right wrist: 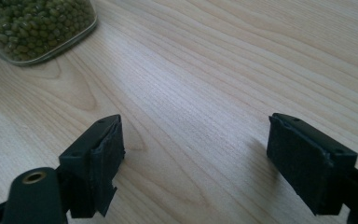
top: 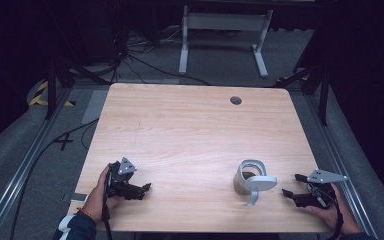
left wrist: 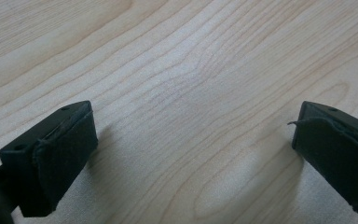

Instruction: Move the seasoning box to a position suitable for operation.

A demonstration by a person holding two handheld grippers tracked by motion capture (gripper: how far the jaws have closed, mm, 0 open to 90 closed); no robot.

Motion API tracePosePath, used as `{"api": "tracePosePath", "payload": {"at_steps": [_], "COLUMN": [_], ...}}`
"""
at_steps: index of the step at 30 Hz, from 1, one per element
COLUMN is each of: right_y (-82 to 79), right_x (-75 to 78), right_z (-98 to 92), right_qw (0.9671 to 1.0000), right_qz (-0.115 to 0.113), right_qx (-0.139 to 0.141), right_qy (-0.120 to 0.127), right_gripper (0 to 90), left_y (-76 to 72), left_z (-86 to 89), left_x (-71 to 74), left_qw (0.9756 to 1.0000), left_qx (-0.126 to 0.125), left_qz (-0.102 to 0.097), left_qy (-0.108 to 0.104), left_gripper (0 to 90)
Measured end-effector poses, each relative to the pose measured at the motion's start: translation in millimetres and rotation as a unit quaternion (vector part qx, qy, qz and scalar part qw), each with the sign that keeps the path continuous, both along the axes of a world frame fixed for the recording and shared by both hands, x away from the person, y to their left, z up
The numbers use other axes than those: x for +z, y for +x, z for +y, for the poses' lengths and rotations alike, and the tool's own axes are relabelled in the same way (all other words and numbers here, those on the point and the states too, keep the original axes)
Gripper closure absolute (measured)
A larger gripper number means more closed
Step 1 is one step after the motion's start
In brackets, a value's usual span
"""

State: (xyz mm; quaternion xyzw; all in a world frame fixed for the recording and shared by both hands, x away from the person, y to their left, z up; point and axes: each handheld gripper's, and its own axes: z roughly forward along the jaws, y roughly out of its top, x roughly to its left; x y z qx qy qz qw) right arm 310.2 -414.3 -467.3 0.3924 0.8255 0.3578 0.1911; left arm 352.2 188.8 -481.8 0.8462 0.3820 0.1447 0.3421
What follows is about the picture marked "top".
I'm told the black metal stand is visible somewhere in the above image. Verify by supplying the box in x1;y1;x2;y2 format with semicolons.
44;54;112;120
273;63;332;127

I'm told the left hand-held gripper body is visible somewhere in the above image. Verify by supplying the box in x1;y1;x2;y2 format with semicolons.
107;157;144;201

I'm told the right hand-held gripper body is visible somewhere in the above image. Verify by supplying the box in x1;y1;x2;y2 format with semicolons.
293;168;349;210

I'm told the glass jar with white lid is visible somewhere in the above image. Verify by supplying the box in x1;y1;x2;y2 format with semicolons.
232;158;278;207

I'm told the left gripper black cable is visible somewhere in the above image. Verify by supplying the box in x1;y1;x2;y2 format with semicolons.
101;171;114;240

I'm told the tangle of black cables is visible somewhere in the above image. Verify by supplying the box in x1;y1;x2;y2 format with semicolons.
111;13;184;84

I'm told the aluminium floor rail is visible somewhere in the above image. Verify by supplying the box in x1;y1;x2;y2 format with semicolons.
303;93;379;240
0;85;74;240

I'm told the white metal desk frame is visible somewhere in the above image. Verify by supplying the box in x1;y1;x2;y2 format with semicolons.
178;4;275;79

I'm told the thin black floor cable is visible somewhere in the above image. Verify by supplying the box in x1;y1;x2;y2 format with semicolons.
126;53;212;87

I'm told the person's left hand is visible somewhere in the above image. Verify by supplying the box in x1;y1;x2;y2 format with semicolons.
85;164;123;223

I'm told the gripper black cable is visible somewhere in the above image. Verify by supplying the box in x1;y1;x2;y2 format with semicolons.
325;191;345;240
101;171;114;240

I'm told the red wrist bracelet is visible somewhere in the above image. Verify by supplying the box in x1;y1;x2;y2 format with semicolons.
76;207;99;224

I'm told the grey floor tape patch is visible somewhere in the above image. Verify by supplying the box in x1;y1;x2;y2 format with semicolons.
81;89;110;125

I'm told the small grey tape strip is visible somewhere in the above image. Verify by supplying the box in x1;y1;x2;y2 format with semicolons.
69;192;89;203

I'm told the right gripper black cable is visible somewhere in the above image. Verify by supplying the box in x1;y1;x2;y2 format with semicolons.
325;191;345;240

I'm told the long black floor cable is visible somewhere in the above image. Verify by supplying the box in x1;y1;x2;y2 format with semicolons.
9;117;100;240

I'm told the person's right hand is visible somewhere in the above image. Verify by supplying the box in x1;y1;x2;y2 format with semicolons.
304;183;363;236

